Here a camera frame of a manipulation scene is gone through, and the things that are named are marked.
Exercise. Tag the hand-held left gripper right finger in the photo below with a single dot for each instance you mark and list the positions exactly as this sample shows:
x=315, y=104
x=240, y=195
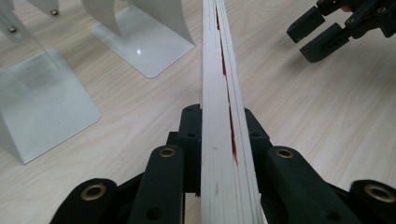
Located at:
x=289, y=183

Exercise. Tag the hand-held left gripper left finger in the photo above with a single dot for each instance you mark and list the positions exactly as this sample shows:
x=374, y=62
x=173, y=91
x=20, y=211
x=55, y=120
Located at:
x=168, y=180

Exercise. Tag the white caterpillar picture book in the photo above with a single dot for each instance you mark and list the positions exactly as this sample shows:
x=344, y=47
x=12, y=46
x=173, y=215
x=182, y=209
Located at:
x=218, y=124

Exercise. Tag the white expandable metal book rack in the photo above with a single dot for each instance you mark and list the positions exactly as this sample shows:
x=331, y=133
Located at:
x=46, y=102

